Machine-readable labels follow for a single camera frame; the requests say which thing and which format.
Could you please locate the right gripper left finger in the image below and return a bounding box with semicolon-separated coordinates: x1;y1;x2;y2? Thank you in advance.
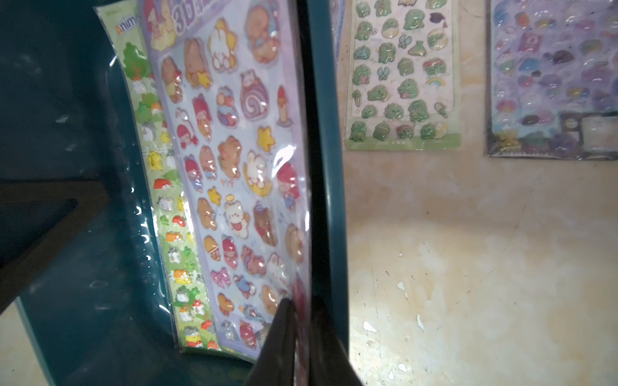
245;299;297;386

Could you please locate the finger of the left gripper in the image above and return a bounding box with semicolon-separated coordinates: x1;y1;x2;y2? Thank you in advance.
1;180;110;310

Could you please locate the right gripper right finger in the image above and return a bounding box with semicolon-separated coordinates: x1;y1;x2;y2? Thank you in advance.
309;297;362;386

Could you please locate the teal storage box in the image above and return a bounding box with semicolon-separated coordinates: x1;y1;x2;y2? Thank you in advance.
1;1;360;385

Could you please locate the lilac 3D animal sticker sheet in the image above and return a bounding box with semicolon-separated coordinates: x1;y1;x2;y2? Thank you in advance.
138;1;311;360

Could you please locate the green dinosaur sticker sheet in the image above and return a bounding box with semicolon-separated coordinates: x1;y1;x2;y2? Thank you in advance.
344;0;462;151

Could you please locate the dark purple sticker sheet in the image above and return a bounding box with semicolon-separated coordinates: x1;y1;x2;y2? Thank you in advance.
486;0;617;161

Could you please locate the green animal sticker sheet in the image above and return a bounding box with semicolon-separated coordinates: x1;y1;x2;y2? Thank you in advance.
94;1;220;353

